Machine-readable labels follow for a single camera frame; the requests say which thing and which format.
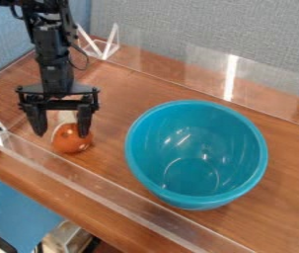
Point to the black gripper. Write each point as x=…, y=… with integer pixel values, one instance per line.
x=59, y=93

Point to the brown toy mushroom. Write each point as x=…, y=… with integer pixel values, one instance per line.
x=66, y=140

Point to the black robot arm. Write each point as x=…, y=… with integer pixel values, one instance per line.
x=51, y=29

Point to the blue plastic bowl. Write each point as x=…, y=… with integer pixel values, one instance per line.
x=197, y=153

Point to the clear acrylic front barrier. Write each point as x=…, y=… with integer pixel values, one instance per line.
x=127, y=220

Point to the clear acrylic barrier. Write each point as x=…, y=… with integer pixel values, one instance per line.
x=238, y=80
x=127, y=220

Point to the clear acrylic back barrier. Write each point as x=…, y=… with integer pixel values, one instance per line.
x=238, y=80

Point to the clear acrylic corner bracket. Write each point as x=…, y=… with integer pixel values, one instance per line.
x=95, y=47

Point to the metal table leg frame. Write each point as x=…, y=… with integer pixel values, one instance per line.
x=66, y=239

